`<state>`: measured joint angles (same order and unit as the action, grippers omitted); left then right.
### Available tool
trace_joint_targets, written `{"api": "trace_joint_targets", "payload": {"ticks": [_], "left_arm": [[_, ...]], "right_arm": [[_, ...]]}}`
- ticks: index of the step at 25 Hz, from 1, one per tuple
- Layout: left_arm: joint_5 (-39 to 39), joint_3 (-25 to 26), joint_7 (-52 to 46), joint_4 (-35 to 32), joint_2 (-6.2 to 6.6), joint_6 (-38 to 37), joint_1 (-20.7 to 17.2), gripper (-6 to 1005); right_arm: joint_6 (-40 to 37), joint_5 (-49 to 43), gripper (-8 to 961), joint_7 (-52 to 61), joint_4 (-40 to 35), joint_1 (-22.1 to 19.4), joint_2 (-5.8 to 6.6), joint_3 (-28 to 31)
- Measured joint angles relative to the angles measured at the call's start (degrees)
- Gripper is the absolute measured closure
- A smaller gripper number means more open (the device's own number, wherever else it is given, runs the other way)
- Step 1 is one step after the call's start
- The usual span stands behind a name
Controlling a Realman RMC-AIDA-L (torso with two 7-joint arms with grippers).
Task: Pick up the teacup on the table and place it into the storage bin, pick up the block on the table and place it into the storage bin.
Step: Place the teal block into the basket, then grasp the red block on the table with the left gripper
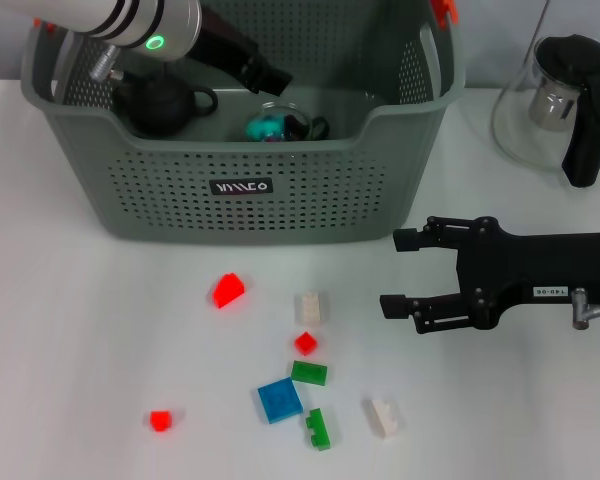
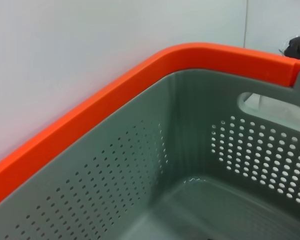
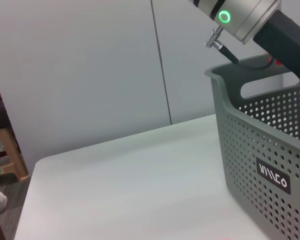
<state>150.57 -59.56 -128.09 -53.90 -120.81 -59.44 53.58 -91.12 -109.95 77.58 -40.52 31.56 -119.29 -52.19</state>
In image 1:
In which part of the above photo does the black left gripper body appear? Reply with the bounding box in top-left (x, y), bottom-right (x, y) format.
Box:
top-left (186, 5), bottom-right (260, 77)

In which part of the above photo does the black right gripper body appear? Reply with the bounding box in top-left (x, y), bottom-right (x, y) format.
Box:
top-left (454, 216), bottom-right (600, 331)

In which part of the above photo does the teal square block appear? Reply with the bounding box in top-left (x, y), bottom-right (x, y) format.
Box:
top-left (244, 113), bottom-right (289, 144)

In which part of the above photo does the glass teacup black sleeve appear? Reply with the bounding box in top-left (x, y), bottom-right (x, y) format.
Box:
top-left (244, 99), bottom-right (331, 145)

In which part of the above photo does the white building block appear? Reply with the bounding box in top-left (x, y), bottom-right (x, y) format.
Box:
top-left (363, 394), bottom-right (406, 440)
top-left (293, 290), bottom-right (330, 327)

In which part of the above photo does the bright red slope block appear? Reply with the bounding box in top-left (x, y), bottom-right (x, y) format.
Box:
top-left (212, 272), bottom-right (247, 310)

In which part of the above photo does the small red slope block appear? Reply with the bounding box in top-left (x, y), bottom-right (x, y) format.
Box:
top-left (148, 409), bottom-right (174, 433)

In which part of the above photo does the small red square block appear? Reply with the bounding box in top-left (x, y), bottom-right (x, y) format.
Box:
top-left (293, 330), bottom-right (319, 356)

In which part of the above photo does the green flat rectangular block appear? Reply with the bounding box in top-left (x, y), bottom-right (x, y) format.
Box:
top-left (290, 359), bottom-right (330, 387)

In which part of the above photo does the grey perforated storage bin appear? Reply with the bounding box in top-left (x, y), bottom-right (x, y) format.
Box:
top-left (18, 0), bottom-right (466, 249)

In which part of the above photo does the green notched small block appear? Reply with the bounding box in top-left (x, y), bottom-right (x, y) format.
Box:
top-left (303, 407), bottom-right (334, 452)

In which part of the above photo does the blue square flat block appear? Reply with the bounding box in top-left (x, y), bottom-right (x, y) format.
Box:
top-left (256, 377), bottom-right (304, 425)

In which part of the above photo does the right wrist silver connector plug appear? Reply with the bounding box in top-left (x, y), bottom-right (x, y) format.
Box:
top-left (571, 287), bottom-right (600, 330)

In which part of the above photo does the wrist silver connector plug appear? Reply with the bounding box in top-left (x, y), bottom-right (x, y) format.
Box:
top-left (89, 43), bottom-right (126, 82)
top-left (571, 287), bottom-right (600, 330)

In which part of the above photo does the black clay teapot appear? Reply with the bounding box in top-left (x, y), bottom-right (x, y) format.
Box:
top-left (112, 74), bottom-right (220, 139)

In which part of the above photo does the left wrist silver connector plug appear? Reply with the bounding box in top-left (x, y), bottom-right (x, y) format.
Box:
top-left (89, 43), bottom-right (126, 82)

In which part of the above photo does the glass pitcher black handle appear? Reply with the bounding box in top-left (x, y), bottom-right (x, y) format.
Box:
top-left (489, 33), bottom-right (600, 190)

